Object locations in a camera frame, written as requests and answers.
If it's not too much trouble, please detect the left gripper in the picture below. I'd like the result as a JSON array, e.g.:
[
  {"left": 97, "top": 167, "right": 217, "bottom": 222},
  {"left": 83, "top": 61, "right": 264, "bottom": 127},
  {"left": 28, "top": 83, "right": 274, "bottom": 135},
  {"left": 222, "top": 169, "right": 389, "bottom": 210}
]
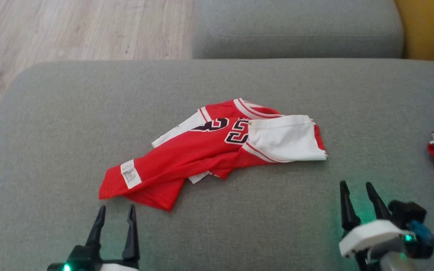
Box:
[{"left": 47, "top": 204, "right": 141, "bottom": 271}]

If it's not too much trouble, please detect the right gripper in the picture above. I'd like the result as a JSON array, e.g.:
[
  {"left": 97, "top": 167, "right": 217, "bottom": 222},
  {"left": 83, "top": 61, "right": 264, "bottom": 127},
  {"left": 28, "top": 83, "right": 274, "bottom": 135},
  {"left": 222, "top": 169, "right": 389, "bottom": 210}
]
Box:
[{"left": 339, "top": 181, "right": 415, "bottom": 271}]

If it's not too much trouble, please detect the red basketball jersey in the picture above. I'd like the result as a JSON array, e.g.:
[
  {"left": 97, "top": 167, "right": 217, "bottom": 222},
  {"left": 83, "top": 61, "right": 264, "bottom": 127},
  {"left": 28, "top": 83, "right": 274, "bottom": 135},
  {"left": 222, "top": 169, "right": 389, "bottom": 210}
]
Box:
[{"left": 98, "top": 98, "right": 328, "bottom": 212}]

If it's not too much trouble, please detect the large grey sofa seat cushion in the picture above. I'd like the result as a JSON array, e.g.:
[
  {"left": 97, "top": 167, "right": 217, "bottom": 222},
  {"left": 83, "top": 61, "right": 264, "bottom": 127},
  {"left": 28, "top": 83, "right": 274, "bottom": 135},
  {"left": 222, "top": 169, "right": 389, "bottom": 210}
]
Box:
[{"left": 0, "top": 58, "right": 434, "bottom": 271}]

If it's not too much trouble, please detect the large yellow sofa back cushion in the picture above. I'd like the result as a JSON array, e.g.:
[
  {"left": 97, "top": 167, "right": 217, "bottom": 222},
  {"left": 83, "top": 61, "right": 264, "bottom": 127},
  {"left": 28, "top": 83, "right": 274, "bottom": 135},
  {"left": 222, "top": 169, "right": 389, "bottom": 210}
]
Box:
[{"left": 395, "top": 0, "right": 434, "bottom": 65}]

